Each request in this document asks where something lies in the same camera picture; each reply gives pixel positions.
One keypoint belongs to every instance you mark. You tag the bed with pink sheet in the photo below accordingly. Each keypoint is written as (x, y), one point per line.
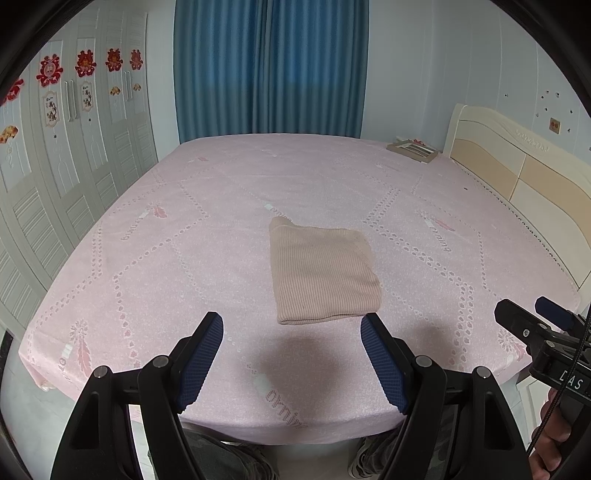
(207, 207)

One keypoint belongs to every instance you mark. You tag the white wardrobe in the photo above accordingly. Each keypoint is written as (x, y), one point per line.
(55, 207)

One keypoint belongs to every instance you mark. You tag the white nightstand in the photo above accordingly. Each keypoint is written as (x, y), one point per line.
(531, 415)

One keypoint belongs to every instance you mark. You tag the red paper cut decoration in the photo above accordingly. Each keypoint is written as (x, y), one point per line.
(113, 60)
(11, 90)
(135, 59)
(85, 63)
(50, 70)

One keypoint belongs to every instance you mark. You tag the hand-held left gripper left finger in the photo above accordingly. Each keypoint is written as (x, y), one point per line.
(201, 364)

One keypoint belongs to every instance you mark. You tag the person's right hand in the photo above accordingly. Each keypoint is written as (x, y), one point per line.
(551, 438)

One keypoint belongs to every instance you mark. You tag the orange wall socket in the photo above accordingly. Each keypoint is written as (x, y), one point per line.
(555, 124)

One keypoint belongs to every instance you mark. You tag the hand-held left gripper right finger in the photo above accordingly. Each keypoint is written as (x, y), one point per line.
(383, 364)

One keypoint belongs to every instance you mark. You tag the blue curtain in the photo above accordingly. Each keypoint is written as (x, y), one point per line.
(277, 69)

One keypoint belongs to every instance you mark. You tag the person's left leg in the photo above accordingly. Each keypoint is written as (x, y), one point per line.
(221, 461)

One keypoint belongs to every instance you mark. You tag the flat picture frame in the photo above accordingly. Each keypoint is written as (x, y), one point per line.
(413, 147)

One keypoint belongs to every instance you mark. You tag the beige knit sweater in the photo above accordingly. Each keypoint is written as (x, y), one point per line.
(318, 272)

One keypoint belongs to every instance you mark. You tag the cream wooden headboard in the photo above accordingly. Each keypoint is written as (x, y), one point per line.
(531, 175)

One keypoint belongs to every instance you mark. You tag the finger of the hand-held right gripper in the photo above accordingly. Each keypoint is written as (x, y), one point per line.
(558, 314)
(521, 321)

